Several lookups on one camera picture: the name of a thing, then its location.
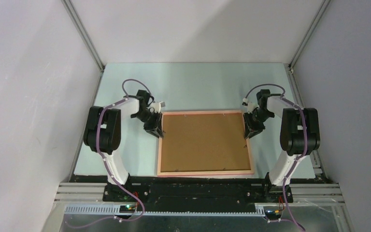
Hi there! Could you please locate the brown backing board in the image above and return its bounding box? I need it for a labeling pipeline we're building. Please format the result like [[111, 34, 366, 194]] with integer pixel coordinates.
[[160, 113, 252, 173]]

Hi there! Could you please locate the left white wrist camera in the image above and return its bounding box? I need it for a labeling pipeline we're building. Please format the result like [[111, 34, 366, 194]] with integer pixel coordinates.
[[148, 101, 166, 114]]

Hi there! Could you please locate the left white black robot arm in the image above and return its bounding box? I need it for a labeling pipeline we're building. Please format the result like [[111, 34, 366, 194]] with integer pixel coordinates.
[[83, 90, 165, 201]]

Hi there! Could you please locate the aluminium corner post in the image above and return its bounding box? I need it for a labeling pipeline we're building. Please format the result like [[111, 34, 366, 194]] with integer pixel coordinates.
[[288, 0, 331, 69], [61, 0, 105, 72]]

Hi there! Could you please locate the left aluminium corner post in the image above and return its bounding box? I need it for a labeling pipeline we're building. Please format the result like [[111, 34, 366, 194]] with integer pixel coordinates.
[[61, 0, 105, 72]]

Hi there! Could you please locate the right aluminium corner post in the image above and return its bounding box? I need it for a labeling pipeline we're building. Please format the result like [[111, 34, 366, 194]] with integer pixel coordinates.
[[288, 0, 331, 69]]

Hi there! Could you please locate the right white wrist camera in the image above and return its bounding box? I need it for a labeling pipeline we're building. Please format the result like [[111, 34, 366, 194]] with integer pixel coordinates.
[[242, 98, 258, 114]]

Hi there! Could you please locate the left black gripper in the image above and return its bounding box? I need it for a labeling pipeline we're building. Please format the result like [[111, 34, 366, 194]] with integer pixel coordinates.
[[133, 110, 163, 138]]

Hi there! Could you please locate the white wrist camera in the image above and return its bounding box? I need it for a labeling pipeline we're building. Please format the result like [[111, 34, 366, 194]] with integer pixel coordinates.
[[148, 101, 166, 114], [242, 98, 258, 114]]

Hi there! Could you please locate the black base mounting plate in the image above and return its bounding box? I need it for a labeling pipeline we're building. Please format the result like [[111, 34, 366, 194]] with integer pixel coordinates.
[[74, 176, 326, 210]]

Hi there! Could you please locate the aluminium front rail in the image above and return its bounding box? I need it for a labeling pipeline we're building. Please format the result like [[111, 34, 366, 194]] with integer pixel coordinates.
[[54, 183, 345, 217]]

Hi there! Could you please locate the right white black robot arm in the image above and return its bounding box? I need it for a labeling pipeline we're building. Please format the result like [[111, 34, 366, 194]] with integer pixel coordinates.
[[242, 89, 320, 202]]

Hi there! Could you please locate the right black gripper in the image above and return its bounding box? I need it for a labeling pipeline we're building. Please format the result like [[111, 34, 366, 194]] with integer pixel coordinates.
[[243, 109, 273, 139]]

